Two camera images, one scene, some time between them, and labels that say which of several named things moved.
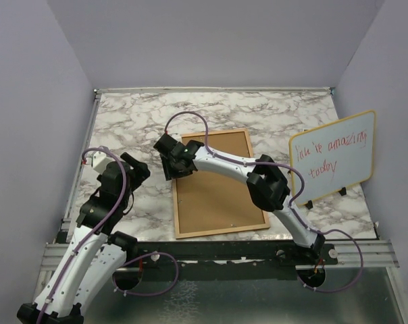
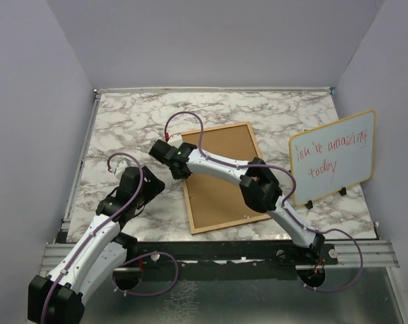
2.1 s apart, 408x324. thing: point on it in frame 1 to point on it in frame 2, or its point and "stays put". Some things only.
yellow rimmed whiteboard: x=333 y=156 stays put
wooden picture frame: x=267 y=225 to x=216 y=200
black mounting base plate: x=220 y=259 stays put
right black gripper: x=168 y=173 stays put
